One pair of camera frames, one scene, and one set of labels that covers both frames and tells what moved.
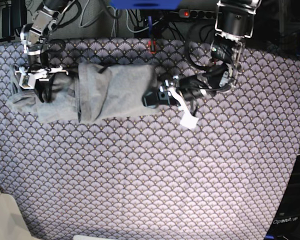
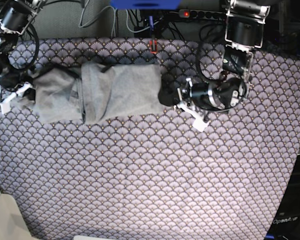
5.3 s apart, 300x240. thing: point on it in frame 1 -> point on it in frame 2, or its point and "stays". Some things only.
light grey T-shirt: [89, 93] stays
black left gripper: [44, 88] -> [18, 80]
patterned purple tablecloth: [148, 177] stays
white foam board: [6, 222] stays
